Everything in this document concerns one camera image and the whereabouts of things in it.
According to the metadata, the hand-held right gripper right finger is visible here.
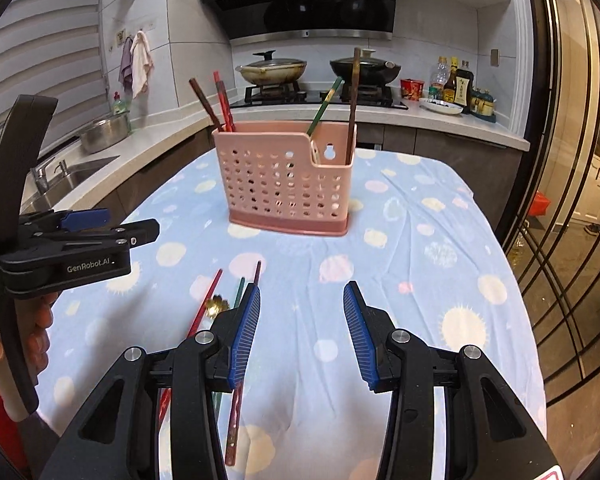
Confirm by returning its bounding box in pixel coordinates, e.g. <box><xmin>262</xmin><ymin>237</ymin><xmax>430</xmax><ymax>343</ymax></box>
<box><xmin>343</xmin><ymin>280</ymin><xmax>563</xmax><ymax>480</ymax></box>

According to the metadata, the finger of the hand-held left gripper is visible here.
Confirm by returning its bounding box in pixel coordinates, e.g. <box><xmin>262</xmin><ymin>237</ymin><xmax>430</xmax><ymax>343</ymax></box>
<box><xmin>55</xmin><ymin>218</ymin><xmax>161</xmax><ymax>252</ymax></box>
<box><xmin>22</xmin><ymin>209</ymin><xmax>112</xmax><ymax>233</ymax></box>

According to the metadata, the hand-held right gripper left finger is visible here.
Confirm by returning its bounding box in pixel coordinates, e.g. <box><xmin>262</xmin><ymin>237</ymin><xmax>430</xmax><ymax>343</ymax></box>
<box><xmin>39</xmin><ymin>282</ymin><xmax>262</xmax><ymax>480</ymax></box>

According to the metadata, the gold flower spoon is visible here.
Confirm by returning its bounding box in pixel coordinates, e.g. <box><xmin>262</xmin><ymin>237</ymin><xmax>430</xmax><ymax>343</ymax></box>
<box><xmin>202</xmin><ymin>294</ymin><xmax>231</xmax><ymax>320</ymax></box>

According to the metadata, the green chopstick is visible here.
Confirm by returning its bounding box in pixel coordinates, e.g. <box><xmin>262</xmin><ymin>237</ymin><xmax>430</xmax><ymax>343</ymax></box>
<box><xmin>211</xmin><ymin>277</ymin><xmax>245</xmax><ymax>408</ymax></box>
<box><xmin>306</xmin><ymin>76</ymin><xmax>344</xmax><ymax>137</ymax></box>

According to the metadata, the pink perforated utensil holder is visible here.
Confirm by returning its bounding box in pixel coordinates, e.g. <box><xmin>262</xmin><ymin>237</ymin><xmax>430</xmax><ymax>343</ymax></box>
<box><xmin>211</xmin><ymin>121</ymin><xmax>357</xmax><ymax>236</ymax></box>

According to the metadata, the brown chopstick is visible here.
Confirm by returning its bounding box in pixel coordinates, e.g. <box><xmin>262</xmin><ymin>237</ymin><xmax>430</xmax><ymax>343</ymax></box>
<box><xmin>346</xmin><ymin>47</ymin><xmax>362</xmax><ymax>166</ymax></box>

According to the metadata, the person's left hand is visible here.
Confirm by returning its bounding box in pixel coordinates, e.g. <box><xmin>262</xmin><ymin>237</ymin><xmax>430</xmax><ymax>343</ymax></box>
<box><xmin>0</xmin><ymin>291</ymin><xmax>60</xmax><ymax>391</ymax></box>

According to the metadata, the steel sink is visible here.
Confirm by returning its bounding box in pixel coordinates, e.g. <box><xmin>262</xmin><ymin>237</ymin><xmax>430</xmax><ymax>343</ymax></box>
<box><xmin>22</xmin><ymin>155</ymin><xmax>121</xmax><ymax>211</ymax></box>

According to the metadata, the chrome faucet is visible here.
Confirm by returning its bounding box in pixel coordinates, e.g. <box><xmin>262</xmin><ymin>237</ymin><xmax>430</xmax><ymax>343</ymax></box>
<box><xmin>0</xmin><ymin>121</ymin><xmax>57</xmax><ymax>196</ymax></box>

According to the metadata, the steel basin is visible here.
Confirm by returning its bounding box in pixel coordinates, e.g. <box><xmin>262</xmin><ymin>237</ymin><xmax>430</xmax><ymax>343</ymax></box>
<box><xmin>77</xmin><ymin>112</ymin><xmax>132</xmax><ymax>155</ymax></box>

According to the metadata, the blue spotted tablecloth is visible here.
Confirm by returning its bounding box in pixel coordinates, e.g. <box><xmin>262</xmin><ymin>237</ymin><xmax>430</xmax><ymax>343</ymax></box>
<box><xmin>35</xmin><ymin>147</ymin><xmax>548</xmax><ymax>480</ymax></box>

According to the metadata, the purple towel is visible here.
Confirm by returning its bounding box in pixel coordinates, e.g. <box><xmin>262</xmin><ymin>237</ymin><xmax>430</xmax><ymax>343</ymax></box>
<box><xmin>118</xmin><ymin>36</ymin><xmax>135</xmax><ymax>92</ymax></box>

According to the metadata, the white towel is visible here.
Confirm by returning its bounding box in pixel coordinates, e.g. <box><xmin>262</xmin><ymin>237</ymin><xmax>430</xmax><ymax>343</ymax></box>
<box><xmin>130</xmin><ymin>31</ymin><xmax>156</xmax><ymax>100</ymax></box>

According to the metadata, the grey window blind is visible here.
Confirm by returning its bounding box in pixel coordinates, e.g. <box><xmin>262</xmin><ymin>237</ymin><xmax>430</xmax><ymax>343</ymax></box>
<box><xmin>0</xmin><ymin>0</ymin><xmax>106</xmax><ymax>171</ymax></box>

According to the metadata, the black gas stove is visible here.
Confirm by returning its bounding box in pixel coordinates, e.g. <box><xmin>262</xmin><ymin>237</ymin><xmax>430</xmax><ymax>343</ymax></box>
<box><xmin>228</xmin><ymin>84</ymin><xmax>410</xmax><ymax>111</ymax></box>

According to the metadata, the beige wok with glass lid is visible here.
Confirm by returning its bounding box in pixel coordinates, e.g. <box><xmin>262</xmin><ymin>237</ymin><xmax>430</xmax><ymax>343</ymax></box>
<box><xmin>235</xmin><ymin>50</ymin><xmax>308</xmax><ymax>86</ymax></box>

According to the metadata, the kitchen counter with dark cabinets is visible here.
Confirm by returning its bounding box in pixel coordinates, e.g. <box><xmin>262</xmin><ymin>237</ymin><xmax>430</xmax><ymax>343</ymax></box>
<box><xmin>22</xmin><ymin>100</ymin><xmax>531</xmax><ymax>231</ymax></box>

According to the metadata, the red bag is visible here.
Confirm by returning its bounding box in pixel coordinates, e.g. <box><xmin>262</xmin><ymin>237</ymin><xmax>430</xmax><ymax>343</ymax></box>
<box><xmin>527</xmin><ymin>191</ymin><xmax>552</xmax><ymax>217</ymax></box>

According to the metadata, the white plate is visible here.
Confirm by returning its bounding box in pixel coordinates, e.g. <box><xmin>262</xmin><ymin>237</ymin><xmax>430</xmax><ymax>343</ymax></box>
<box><xmin>419</xmin><ymin>97</ymin><xmax>465</xmax><ymax>116</ymax></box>

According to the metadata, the red instant noodle cup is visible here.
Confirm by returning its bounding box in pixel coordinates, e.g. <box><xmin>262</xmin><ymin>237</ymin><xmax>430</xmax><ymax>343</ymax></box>
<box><xmin>400</xmin><ymin>78</ymin><xmax>426</xmax><ymax>101</ymax></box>

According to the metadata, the black wok with lid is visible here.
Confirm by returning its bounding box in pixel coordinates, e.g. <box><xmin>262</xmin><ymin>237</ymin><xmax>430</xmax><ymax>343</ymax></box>
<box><xmin>329</xmin><ymin>49</ymin><xmax>402</xmax><ymax>86</ymax></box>

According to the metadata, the brown sauce bottle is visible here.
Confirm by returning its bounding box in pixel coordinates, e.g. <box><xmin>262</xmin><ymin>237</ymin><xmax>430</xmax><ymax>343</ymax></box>
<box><xmin>442</xmin><ymin>59</ymin><xmax>461</xmax><ymax>105</ymax></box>

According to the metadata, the black soy sauce bottle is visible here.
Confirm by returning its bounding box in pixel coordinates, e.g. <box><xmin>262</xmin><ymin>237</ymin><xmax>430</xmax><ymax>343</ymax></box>
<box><xmin>455</xmin><ymin>60</ymin><xmax>476</xmax><ymax>108</ymax></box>

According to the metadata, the black framed glass door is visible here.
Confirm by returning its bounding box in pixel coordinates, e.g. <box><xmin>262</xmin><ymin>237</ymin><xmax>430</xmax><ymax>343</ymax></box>
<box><xmin>500</xmin><ymin>0</ymin><xmax>600</xmax><ymax>411</ymax></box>

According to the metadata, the clear bottle with yellow cap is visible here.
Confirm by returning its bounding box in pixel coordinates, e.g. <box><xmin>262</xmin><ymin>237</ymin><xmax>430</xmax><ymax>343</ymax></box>
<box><xmin>432</xmin><ymin>56</ymin><xmax>451</xmax><ymax>88</ymax></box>

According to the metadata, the black range hood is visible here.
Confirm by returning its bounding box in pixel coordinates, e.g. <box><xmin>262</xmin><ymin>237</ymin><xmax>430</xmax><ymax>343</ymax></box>
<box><xmin>192</xmin><ymin>0</ymin><xmax>403</xmax><ymax>41</ymax></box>

